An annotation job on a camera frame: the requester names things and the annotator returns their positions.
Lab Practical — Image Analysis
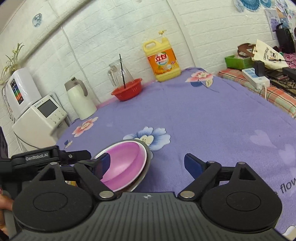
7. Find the cream tote bag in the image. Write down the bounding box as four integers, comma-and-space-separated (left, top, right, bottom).
252, 39, 288, 70

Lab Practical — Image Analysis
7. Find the purple plastic bowl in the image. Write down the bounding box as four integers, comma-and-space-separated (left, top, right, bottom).
94, 141, 148, 192

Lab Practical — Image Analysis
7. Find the purple floral tablecloth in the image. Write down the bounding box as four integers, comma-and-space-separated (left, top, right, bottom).
57, 68, 295, 235

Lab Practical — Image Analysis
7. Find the white power strip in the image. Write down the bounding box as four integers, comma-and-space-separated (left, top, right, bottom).
242, 68, 270, 90

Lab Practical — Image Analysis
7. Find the red plastic basket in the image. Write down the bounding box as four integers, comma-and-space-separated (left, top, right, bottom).
111, 78, 142, 101

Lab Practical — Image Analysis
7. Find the blue paper wall decoration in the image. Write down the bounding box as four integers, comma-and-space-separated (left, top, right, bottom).
233, 0, 274, 13

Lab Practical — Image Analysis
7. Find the potted green plant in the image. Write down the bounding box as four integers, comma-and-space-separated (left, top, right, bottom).
1, 43, 24, 82

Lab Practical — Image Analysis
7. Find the plaid cloth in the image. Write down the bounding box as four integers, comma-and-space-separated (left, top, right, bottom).
217, 68, 295, 119

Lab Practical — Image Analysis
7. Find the green box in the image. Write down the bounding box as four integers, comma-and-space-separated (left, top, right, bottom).
224, 55, 254, 70

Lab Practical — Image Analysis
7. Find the white water purifier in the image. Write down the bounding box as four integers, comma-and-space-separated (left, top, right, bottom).
5, 68, 42, 120

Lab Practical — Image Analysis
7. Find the white thermos jug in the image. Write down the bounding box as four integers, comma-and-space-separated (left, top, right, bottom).
64, 77, 97, 120

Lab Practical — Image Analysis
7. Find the white countertop water dispenser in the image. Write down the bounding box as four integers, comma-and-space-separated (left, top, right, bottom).
12, 95, 68, 151

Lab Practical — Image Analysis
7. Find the stainless steel bowl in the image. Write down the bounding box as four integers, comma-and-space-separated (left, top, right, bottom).
90, 138, 154, 193

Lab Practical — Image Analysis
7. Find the yellow detergent bottle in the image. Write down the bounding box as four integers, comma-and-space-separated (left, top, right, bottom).
143, 30, 181, 82

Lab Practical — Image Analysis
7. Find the person's left hand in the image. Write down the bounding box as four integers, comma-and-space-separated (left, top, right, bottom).
0, 189, 14, 235

